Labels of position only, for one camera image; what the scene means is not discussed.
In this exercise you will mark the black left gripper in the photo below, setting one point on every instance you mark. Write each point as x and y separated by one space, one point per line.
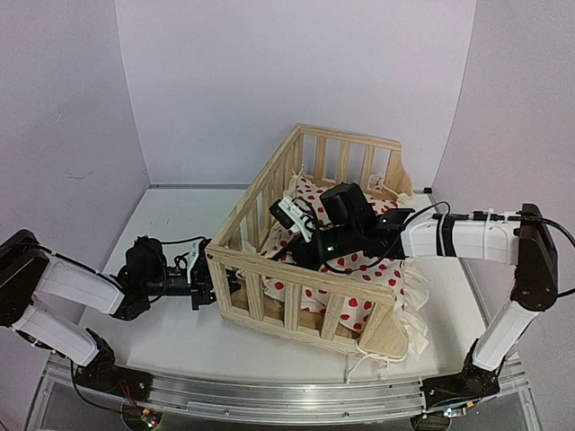
203 290

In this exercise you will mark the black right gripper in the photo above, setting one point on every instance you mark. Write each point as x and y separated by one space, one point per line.
299 254

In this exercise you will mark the wooden pet bed frame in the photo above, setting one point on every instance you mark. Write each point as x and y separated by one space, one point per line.
237 269

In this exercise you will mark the strawberry print ruffled mattress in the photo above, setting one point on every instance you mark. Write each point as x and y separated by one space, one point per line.
405 278

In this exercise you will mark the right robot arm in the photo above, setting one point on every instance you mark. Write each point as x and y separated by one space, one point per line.
520 239

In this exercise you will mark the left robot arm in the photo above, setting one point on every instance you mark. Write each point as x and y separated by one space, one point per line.
30 270

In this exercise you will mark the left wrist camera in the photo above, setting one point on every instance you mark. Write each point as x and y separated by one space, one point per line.
196 260

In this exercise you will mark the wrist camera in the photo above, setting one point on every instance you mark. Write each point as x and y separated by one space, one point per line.
293 218
196 260

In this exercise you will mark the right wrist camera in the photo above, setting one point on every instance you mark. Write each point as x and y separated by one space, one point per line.
293 218

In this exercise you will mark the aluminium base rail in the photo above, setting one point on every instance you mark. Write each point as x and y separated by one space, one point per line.
301 403

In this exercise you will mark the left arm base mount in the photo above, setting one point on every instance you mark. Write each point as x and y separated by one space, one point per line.
103 375

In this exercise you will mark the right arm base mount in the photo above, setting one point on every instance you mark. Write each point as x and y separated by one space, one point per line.
453 391

